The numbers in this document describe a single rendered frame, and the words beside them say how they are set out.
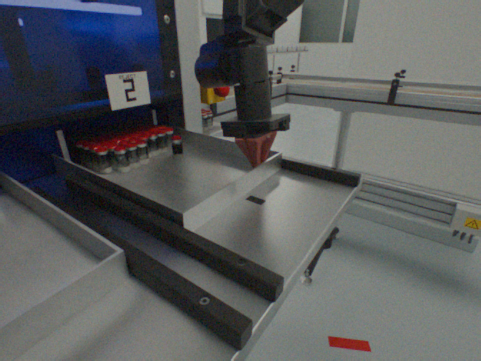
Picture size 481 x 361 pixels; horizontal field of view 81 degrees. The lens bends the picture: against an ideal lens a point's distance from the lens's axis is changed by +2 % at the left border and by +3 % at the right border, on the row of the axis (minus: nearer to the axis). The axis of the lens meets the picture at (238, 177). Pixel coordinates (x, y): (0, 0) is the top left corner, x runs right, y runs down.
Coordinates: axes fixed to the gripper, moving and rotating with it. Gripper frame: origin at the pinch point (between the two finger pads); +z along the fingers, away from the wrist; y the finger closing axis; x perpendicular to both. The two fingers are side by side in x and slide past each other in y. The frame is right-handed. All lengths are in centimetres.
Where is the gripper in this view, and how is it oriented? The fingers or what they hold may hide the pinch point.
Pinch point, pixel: (259, 169)
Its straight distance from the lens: 49.2
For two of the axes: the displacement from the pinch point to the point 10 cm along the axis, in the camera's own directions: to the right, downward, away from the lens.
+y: -8.0, -1.1, 5.9
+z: 1.2, 9.3, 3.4
